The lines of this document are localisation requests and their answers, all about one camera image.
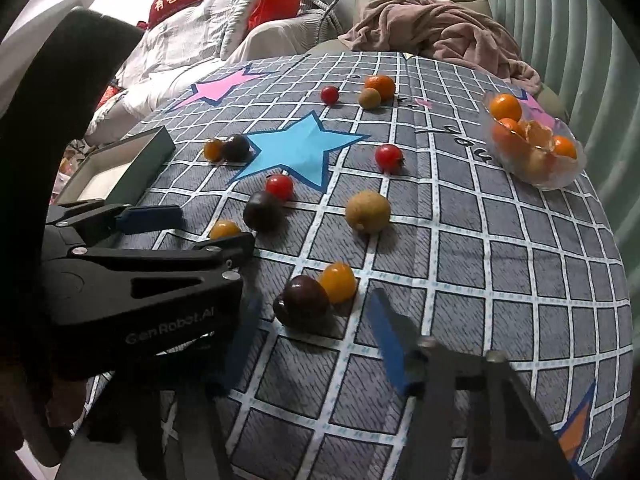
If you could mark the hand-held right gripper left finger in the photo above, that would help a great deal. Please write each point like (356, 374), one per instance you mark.
(246, 342)

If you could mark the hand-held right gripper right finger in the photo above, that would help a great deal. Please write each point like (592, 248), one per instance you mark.
(391, 347)

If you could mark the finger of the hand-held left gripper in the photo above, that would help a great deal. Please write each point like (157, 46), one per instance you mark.
(150, 217)
(225, 252)

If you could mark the dark purple plum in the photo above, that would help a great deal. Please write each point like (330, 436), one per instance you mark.
(301, 301)
(235, 147)
(263, 210)

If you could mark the person's left forearm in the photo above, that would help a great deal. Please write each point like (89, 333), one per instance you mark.
(60, 85)

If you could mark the yellow cherry tomato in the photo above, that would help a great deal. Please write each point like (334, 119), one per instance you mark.
(338, 282)
(213, 149)
(225, 230)

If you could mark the dark green open box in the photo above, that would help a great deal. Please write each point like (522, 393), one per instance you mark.
(145, 165)

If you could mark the red cherry tomato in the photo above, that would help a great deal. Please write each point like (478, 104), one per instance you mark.
(279, 186)
(330, 94)
(389, 157)

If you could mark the grey checked star tablecloth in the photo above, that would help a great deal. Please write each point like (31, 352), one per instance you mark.
(450, 260)

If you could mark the large brown kiwi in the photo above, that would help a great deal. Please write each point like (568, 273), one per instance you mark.
(367, 211)

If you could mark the grey striped bedding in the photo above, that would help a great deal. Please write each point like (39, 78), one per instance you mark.
(190, 45)

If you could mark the small brown kiwi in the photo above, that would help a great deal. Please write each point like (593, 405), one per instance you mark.
(370, 98)

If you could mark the orange tangerine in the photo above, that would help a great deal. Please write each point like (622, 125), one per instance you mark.
(506, 135)
(505, 106)
(380, 85)
(564, 147)

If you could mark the clear glass bowl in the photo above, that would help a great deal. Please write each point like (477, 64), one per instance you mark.
(560, 176)

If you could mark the plain red cushion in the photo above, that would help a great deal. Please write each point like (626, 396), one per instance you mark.
(272, 7)

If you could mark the peeled tangerine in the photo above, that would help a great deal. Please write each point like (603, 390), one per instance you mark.
(538, 135)

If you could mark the pink blanket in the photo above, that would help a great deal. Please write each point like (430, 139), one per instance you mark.
(440, 30)

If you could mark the pale green curtain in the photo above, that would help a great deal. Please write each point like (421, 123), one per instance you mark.
(565, 35)

